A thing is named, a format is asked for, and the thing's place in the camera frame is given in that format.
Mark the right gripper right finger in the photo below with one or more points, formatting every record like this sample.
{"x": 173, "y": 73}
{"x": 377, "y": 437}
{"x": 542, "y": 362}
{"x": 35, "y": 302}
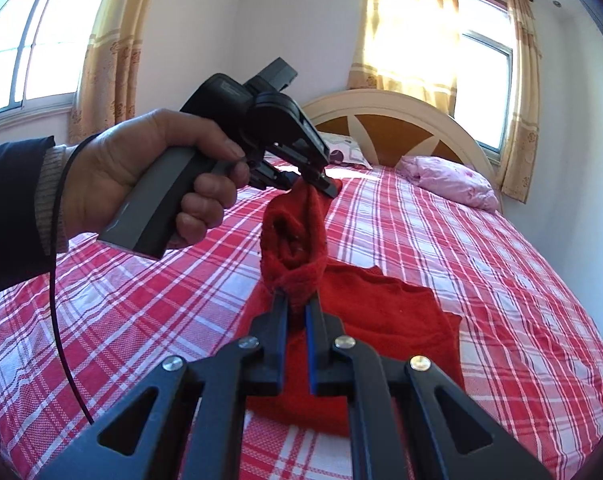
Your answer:
{"x": 408, "y": 419}

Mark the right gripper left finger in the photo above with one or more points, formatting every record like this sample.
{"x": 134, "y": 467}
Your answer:
{"x": 184, "y": 419}

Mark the red knitted sweater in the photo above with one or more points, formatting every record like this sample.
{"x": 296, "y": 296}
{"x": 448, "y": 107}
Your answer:
{"x": 397, "y": 319}

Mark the dark blue sleeve forearm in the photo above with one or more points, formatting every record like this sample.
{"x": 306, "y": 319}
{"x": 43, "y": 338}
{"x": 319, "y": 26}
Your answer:
{"x": 29, "y": 176}

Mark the person left hand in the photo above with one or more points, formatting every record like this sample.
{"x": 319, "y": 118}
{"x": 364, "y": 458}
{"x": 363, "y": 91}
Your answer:
{"x": 105, "y": 172}

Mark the grey patterned pillow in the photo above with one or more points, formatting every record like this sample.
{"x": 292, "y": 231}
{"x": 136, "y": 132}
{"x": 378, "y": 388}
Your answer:
{"x": 344, "y": 151}

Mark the cream wooden headboard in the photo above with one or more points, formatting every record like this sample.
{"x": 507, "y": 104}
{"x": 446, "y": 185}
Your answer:
{"x": 388, "y": 125}

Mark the red white plaid bedsheet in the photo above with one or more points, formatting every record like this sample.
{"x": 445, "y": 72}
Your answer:
{"x": 531, "y": 355}

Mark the yellow curtain behind headboard left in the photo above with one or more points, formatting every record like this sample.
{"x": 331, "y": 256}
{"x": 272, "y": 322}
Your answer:
{"x": 410, "y": 47}

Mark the yellow curtain behind headboard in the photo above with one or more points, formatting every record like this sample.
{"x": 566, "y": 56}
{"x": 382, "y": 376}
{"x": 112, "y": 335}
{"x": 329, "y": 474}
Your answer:
{"x": 519, "y": 151}
{"x": 410, "y": 47}

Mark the pink pillow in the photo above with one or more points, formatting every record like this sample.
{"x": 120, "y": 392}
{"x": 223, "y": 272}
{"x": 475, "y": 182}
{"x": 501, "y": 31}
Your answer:
{"x": 449, "y": 180}

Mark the yellow side window curtain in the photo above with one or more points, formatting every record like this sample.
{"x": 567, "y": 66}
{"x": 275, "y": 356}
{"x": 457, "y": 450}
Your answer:
{"x": 106, "y": 94}

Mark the window behind headboard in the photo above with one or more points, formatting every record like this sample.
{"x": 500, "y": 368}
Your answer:
{"x": 485, "y": 73}

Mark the yellow curtain behind headboard right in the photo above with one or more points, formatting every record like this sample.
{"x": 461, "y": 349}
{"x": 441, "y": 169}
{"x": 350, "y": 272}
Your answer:
{"x": 519, "y": 151}

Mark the side window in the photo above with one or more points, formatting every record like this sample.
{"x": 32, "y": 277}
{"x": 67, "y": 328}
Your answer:
{"x": 42, "y": 48}

